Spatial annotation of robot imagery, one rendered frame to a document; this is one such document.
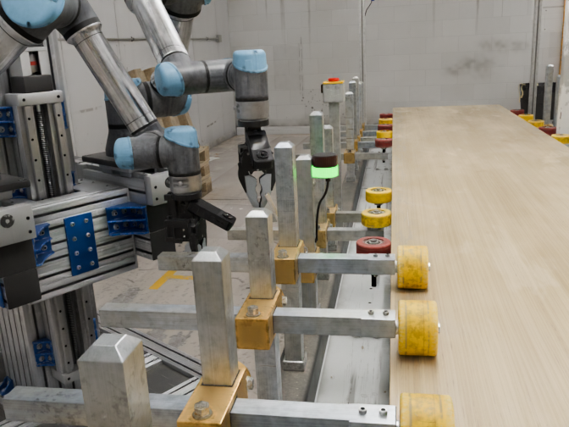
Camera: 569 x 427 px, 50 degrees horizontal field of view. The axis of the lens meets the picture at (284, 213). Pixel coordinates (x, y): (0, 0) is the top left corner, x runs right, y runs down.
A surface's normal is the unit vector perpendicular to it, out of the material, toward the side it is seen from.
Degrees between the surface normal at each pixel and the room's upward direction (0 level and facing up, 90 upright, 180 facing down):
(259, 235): 90
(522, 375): 0
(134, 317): 90
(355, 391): 0
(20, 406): 90
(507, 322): 0
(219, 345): 90
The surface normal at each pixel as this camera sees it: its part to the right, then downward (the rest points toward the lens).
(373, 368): -0.05, -0.96
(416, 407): -0.10, -0.85
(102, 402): -0.17, 0.27
